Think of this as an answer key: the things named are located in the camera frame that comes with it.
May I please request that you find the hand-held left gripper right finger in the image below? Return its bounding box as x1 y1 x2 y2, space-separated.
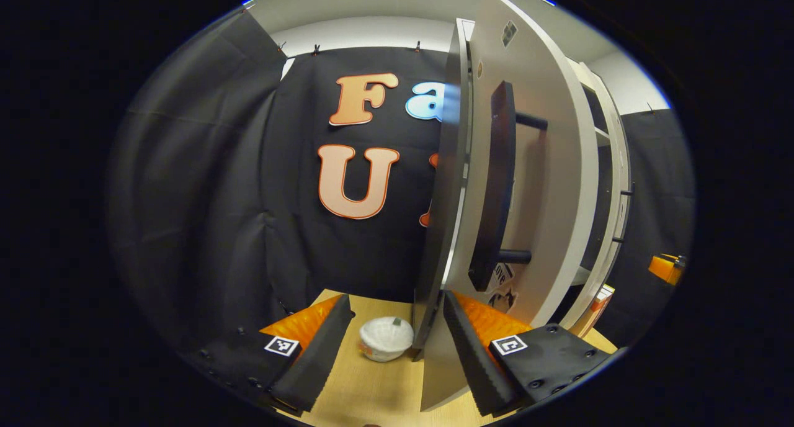
442 290 612 417

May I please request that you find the orange and white box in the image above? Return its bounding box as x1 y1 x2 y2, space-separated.
574 283 616 338

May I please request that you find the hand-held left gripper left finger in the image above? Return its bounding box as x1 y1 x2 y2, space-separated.
180 294 355 415

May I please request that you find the black door handle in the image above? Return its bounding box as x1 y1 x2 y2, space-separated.
468 81 550 292
613 182 636 245

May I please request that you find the white round bowl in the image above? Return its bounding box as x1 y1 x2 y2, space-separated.
359 316 415 362

